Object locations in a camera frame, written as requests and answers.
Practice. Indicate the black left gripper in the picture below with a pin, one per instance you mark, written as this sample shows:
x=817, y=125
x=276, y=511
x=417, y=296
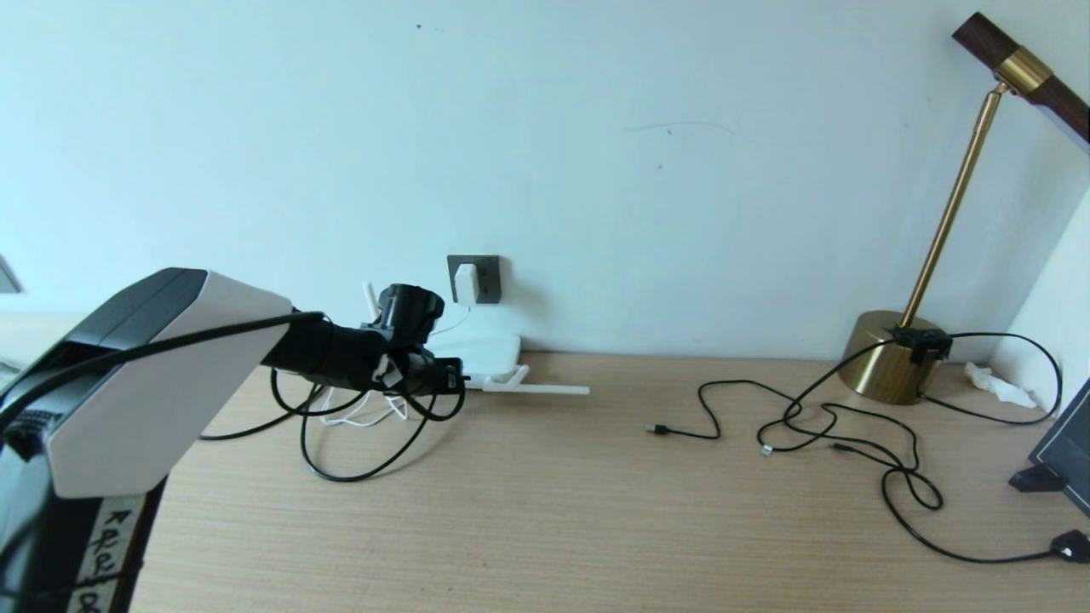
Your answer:
x=413, y=373

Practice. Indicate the white power adapter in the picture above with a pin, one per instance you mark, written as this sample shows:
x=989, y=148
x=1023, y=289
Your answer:
x=466, y=283

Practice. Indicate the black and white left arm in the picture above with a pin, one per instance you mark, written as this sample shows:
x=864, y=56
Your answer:
x=145, y=383

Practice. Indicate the white router with antennas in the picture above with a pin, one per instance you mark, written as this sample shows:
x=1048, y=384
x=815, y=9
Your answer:
x=502, y=353

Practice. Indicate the beige upholstered furniture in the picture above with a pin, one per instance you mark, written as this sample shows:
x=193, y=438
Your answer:
x=30, y=332

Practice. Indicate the brass desk lamp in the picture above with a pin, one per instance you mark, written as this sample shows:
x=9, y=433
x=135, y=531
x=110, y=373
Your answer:
x=886, y=368

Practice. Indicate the black adapter block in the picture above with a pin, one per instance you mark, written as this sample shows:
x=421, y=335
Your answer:
x=921, y=343

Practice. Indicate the crumpled white tissue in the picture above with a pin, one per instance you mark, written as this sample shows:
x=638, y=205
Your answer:
x=998, y=386

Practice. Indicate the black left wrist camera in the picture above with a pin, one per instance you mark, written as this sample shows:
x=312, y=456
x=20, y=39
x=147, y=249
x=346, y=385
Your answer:
x=410, y=309

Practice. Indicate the grey wall power socket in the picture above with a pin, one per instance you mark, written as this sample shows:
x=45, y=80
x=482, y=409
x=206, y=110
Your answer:
x=490, y=281

